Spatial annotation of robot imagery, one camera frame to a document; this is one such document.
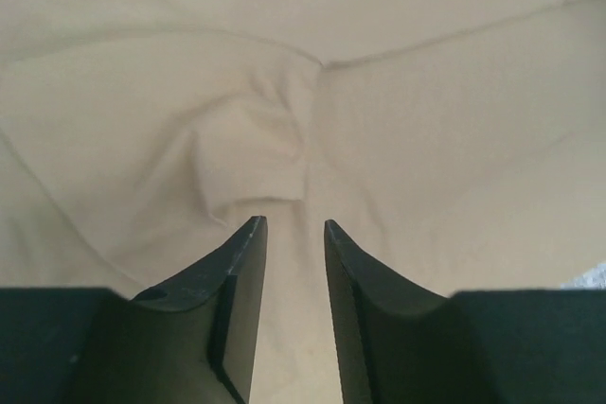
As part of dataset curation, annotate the floral patterned table mat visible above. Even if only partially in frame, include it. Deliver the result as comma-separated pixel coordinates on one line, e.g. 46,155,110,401
561,262,606,290

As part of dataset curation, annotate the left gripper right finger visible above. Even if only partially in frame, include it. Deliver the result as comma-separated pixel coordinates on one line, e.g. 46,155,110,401
324,220,605,403

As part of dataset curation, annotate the beige t shirt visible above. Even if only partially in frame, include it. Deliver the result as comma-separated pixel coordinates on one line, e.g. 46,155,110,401
1,0,605,403

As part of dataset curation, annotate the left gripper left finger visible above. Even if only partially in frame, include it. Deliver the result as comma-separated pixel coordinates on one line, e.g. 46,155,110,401
1,216,268,403

